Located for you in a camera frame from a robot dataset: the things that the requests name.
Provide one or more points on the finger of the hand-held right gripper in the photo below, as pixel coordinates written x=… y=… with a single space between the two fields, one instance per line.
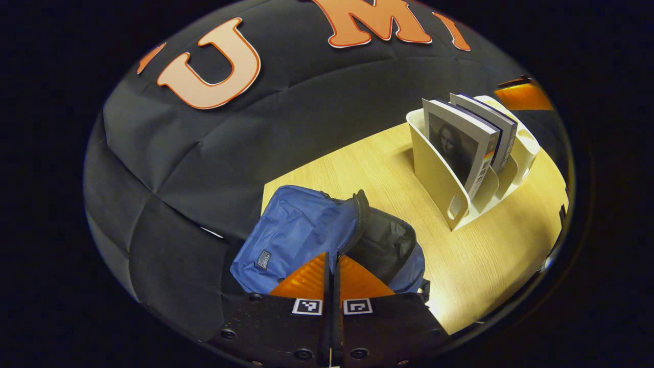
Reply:
x=521 y=96

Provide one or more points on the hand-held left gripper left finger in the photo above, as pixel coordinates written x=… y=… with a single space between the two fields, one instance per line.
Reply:
x=276 y=327

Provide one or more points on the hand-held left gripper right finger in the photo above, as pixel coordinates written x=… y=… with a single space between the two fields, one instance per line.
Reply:
x=388 y=327

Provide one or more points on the blue cover book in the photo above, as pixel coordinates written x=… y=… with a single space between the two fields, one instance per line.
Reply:
x=506 y=135

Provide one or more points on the white portrait cover book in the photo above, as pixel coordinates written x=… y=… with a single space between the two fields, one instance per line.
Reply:
x=454 y=143

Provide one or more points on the blue schoolbag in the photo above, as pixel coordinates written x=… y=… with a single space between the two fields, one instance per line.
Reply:
x=291 y=230

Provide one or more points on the cream plastic bookshelf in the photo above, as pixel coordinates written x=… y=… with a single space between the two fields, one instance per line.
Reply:
x=434 y=168

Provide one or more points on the black backdrop cloth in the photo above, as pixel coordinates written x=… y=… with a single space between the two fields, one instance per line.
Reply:
x=306 y=112

